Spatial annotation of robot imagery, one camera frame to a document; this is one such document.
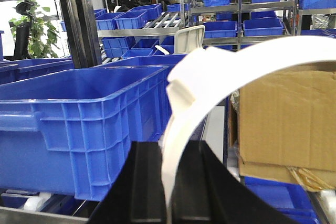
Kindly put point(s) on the green potted plant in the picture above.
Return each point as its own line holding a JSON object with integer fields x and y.
{"x": 34, "y": 35}

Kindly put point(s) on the white curved PVC pipe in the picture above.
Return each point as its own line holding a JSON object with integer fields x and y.
{"x": 206, "y": 76}

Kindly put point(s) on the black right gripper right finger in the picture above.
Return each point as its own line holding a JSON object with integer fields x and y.
{"x": 206, "y": 192}

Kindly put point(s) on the large blue target bin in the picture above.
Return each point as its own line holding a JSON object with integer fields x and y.
{"x": 70, "y": 132}

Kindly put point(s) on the white plastic chair back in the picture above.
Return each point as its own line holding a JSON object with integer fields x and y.
{"x": 188, "y": 39}

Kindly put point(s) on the black shelf upright post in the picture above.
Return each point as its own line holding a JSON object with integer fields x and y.
{"x": 82, "y": 33}

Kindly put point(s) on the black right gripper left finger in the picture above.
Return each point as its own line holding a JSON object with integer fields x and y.
{"x": 137, "y": 194}

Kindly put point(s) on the brown cardboard box on shelf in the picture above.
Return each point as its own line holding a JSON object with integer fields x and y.
{"x": 283, "y": 126}

